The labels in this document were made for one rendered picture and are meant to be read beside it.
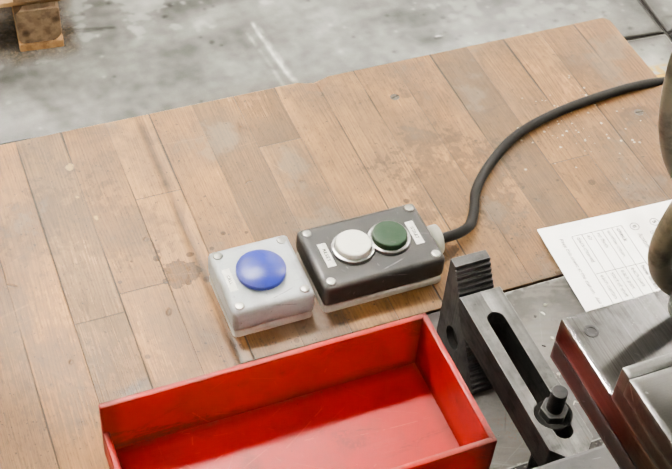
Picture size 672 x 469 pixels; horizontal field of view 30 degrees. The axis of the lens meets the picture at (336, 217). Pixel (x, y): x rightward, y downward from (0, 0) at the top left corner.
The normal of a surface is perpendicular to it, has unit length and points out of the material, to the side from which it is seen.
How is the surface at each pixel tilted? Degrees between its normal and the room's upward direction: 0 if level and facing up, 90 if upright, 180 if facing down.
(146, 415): 90
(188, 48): 0
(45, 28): 90
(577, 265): 1
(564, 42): 0
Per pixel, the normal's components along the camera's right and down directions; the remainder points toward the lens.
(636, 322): 0.06, -0.69
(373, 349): 0.37, 0.69
